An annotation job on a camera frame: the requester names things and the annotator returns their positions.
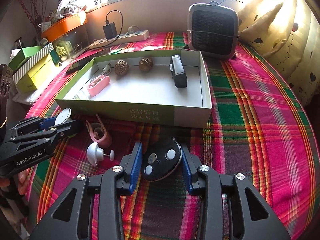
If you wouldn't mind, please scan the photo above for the person left hand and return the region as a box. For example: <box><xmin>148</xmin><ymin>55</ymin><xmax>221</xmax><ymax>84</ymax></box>
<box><xmin>0</xmin><ymin>169</ymin><xmax>29</xmax><ymax>196</ymax></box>

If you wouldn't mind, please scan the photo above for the green white cardboard box tray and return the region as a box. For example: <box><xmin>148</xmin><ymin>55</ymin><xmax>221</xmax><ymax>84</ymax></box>
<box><xmin>55</xmin><ymin>50</ymin><xmax>212</xmax><ymax>128</ymax></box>

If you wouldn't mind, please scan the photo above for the black rectangular device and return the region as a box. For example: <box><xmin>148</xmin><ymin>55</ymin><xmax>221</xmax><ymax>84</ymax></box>
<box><xmin>169</xmin><ymin>54</ymin><xmax>188</xmax><ymax>88</ymax></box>

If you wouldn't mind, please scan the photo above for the orange storage box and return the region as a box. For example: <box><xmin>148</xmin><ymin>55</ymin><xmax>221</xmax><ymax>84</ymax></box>
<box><xmin>41</xmin><ymin>11</ymin><xmax>87</xmax><ymax>42</ymax></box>

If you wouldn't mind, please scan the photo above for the black oval button remote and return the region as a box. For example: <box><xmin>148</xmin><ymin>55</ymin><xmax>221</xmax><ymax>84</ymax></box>
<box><xmin>140</xmin><ymin>137</ymin><xmax>182</xmax><ymax>182</ymax></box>

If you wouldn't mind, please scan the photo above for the grey portable heater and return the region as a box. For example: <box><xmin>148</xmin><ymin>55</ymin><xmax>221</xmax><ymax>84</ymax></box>
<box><xmin>187</xmin><ymin>2</ymin><xmax>239</xmax><ymax>60</ymax></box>

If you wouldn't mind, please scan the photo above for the white plug in strip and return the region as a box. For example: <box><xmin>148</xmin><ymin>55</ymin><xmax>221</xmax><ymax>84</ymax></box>
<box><xmin>127</xmin><ymin>25</ymin><xmax>142</xmax><ymax>35</ymax></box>

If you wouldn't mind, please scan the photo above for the wrinkled brown walnut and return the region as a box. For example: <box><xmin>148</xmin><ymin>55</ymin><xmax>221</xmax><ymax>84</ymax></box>
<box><xmin>138</xmin><ymin>57</ymin><xmax>153</xmax><ymax>72</ymax></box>

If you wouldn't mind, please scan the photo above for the green striped box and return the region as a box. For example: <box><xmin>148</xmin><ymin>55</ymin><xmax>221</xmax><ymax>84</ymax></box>
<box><xmin>9</xmin><ymin>42</ymin><xmax>54</xmax><ymax>84</ymax></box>

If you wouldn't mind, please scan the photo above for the white usb cable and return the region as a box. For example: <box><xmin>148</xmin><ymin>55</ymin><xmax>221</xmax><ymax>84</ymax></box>
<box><xmin>89</xmin><ymin>63</ymin><xmax>113</xmax><ymax>83</ymax></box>

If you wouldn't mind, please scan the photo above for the red branch decoration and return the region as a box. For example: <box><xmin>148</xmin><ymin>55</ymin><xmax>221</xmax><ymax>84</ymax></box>
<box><xmin>18</xmin><ymin>0</ymin><xmax>48</xmax><ymax>32</ymax></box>

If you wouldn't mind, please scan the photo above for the white power strip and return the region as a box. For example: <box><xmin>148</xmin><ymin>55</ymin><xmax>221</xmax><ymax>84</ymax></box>
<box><xmin>89</xmin><ymin>30</ymin><xmax>150</xmax><ymax>49</ymax></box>

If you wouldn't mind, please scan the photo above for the cream heart curtain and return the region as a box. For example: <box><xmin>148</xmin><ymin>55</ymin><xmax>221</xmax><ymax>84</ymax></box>
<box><xmin>238</xmin><ymin>0</ymin><xmax>319</xmax><ymax>106</ymax></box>

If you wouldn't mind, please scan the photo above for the pitted round walnut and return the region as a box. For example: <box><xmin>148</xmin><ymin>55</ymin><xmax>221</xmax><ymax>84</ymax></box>
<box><xmin>114</xmin><ymin>60</ymin><xmax>129</xmax><ymax>76</ymax></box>

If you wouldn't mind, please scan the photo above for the yellow box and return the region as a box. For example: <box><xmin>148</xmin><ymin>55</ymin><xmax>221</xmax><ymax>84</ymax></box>
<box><xmin>16</xmin><ymin>54</ymin><xmax>57</xmax><ymax>93</ymax></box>

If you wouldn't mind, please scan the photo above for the white knob hook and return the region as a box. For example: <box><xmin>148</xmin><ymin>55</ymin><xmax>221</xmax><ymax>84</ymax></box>
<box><xmin>86</xmin><ymin>142</ymin><xmax>114</xmax><ymax>166</ymax></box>

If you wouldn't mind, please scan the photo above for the black charger cable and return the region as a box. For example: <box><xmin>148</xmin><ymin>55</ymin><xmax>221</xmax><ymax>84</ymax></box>
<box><xmin>75</xmin><ymin>10</ymin><xmax>124</xmax><ymax>53</ymax></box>

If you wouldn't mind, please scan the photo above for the black charger adapter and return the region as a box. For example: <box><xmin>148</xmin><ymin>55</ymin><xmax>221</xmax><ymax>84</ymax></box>
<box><xmin>103</xmin><ymin>20</ymin><xmax>118</xmax><ymax>40</ymax></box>

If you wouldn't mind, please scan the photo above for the black smartphone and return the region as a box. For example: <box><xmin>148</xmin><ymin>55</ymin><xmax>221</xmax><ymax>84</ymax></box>
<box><xmin>66</xmin><ymin>48</ymin><xmax>110</xmax><ymax>75</ymax></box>

